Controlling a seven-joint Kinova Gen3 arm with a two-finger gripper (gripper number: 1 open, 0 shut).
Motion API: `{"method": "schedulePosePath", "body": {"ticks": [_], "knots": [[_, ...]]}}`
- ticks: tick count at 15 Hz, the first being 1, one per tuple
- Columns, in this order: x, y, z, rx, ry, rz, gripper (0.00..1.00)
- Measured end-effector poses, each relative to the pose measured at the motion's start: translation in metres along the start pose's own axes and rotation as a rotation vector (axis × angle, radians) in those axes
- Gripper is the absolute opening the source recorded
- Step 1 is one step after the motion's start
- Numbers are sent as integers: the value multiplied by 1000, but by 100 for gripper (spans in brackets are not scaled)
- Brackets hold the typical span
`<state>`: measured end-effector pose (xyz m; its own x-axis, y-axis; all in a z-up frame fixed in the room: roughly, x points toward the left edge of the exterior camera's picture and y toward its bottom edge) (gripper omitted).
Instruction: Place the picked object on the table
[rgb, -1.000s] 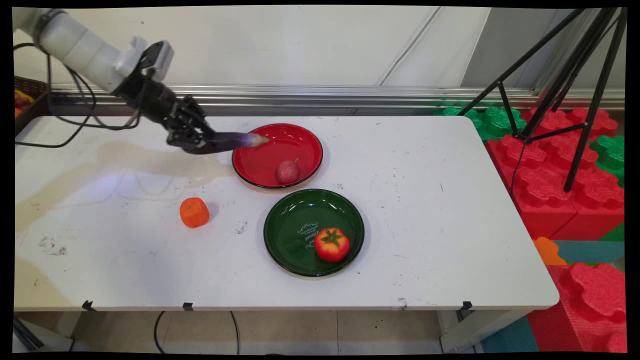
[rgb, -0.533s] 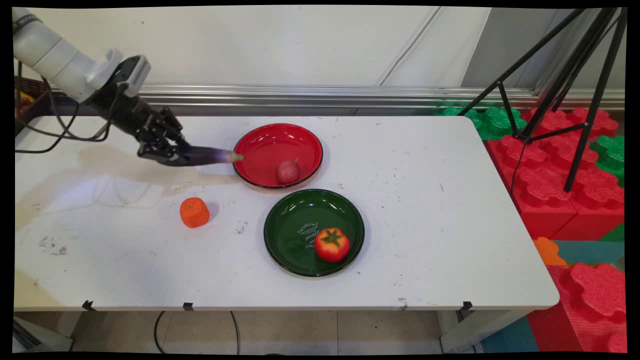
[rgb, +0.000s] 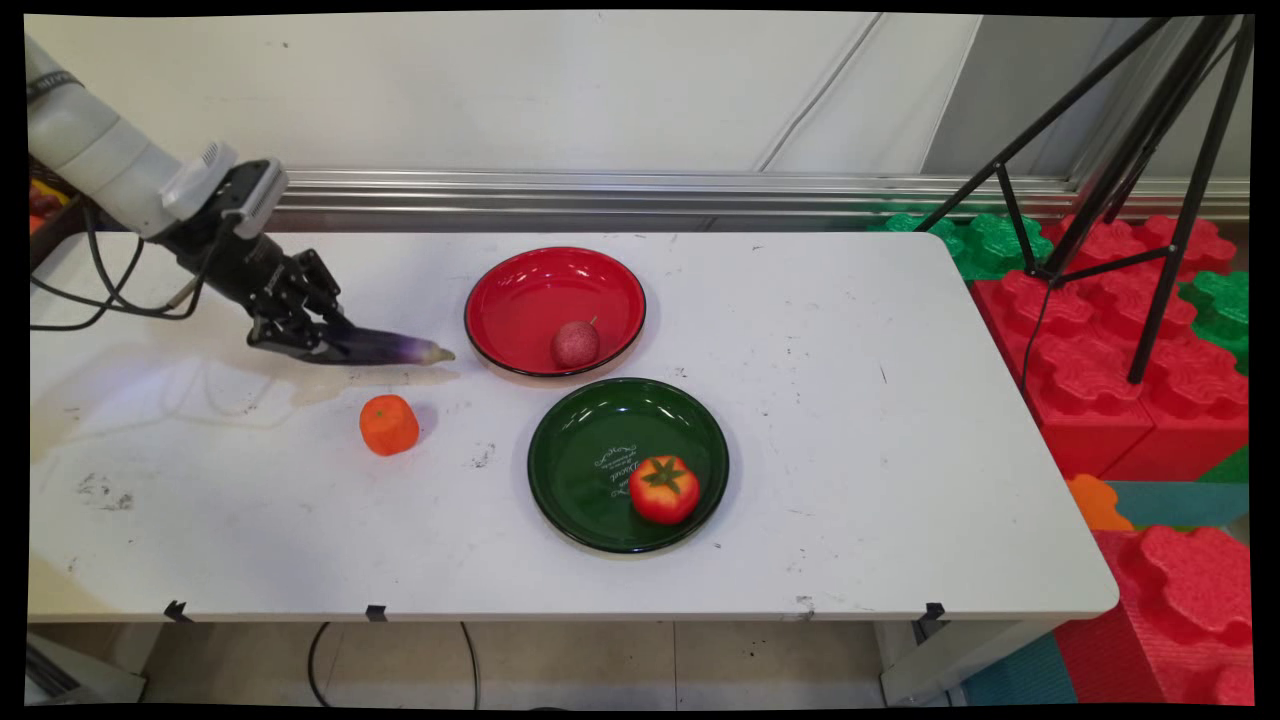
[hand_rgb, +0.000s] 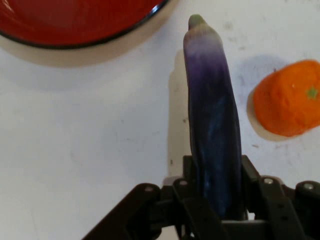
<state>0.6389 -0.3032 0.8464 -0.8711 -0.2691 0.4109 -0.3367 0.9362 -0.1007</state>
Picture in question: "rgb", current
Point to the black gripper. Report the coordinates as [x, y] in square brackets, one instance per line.
[250, 270]

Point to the orange foam block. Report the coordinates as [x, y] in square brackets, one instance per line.
[1095, 505]

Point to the red toy tomato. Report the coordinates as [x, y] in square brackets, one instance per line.
[664, 495]

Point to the pink round toy fruit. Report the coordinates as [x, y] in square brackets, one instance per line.
[575, 345]

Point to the orange toy persimmon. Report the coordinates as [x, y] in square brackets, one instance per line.
[388, 425]

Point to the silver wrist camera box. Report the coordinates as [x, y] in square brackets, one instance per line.
[258, 195]

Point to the purple toy eggplant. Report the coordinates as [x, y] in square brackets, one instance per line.
[390, 348]

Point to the aluminium wall rail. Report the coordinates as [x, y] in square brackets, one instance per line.
[700, 190]

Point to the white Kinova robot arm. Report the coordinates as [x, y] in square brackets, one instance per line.
[100, 150]

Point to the black tripod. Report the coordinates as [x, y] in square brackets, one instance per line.
[1190, 200]

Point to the grey metal table foot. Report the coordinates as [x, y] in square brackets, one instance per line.
[80, 680]

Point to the green foam block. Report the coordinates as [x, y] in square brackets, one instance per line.
[985, 245]
[1222, 310]

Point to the large red foam block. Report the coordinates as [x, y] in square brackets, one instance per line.
[1180, 610]

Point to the teal foam mat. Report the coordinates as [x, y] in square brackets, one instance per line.
[1185, 503]

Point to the white table leg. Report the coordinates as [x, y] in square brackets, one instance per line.
[950, 662]

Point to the brown basket with toys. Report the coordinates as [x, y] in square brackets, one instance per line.
[45, 205]

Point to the dark green plate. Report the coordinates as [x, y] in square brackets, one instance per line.
[590, 440]

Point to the red plate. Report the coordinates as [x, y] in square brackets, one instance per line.
[540, 295]

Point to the white finned wrist module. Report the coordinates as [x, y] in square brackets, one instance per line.
[195, 180]

